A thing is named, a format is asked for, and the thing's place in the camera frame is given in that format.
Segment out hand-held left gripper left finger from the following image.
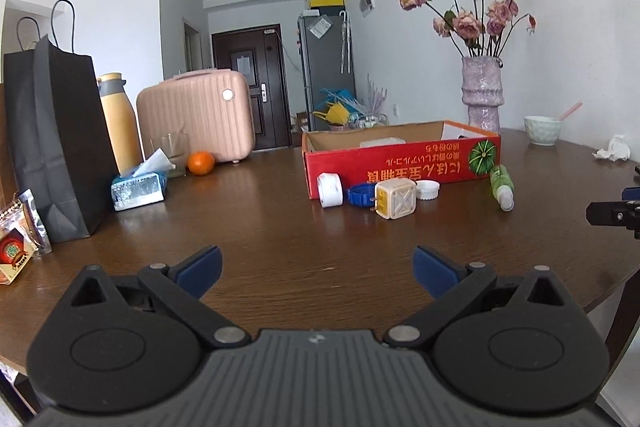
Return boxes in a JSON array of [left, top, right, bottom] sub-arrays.
[[64, 245, 252, 349]]

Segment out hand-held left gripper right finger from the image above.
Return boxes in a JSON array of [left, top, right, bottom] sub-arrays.
[[384, 245, 576, 349]]

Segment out cream cube charger plug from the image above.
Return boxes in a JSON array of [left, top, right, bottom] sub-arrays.
[[370, 179, 419, 221]]

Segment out blue bottle cap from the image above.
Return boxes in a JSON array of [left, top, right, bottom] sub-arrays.
[[347, 183, 377, 208]]

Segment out green plastic bottle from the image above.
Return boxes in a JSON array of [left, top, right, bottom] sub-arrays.
[[489, 164, 516, 212]]

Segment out red cardboard box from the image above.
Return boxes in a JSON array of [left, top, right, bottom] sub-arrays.
[[301, 120, 502, 200]]

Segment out white tape roll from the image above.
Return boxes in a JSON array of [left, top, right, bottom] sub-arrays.
[[317, 173, 344, 209]]

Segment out crumpled white tissue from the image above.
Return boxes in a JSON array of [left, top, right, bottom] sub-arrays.
[[592, 134, 632, 163]]

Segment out blue tissue pack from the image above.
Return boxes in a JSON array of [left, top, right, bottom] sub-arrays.
[[111, 148, 177, 212]]

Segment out pink spoon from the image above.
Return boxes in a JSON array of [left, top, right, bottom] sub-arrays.
[[556, 102, 584, 122]]

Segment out pale green bowl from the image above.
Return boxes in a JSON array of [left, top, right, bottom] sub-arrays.
[[523, 115, 564, 146]]

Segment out orange fruit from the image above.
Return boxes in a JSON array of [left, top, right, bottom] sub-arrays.
[[187, 151, 217, 177]]

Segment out clear drinking glass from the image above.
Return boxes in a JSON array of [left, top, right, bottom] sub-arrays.
[[150, 133, 191, 180]]

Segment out pink suitcase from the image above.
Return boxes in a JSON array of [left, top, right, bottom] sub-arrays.
[[136, 68, 256, 166]]

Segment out yellow thermos bottle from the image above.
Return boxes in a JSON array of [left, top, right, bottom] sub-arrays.
[[96, 73, 145, 176]]

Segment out clear glass jar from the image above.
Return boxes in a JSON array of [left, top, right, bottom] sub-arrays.
[[350, 113, 389, 128]]

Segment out silver foil packet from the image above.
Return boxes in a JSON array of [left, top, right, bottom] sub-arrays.
[[17, 189, 54, 257]]

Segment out purple ceramic vase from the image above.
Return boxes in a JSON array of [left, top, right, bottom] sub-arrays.
[[461, 56, 504, 134]]

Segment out dark brown entrance door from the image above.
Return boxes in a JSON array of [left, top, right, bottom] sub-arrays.
[[211, 24, 294, 152]]

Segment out white decorative twigs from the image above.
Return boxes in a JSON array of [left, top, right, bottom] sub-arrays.
[[366, 74, 389, 116]]

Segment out blue yellow plastic item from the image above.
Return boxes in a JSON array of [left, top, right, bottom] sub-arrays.
[[314, 88, 361, 130]]

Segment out black paper bag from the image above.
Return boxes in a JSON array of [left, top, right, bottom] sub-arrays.
[[4, 0, 121, 244]]

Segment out grey refrigerator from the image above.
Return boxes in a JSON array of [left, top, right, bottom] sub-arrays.
[[298, 9, 357, 133]]

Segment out dried pink roses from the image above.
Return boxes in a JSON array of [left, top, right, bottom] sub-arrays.
[[397, 0, 544, 60]]

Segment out white folded umbrella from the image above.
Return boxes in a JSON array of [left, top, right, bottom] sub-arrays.
[[339, 11, 352, 74]]

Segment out paper sheet on refrigerator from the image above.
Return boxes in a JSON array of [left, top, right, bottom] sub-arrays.
[[309, 17, 334, 40]]

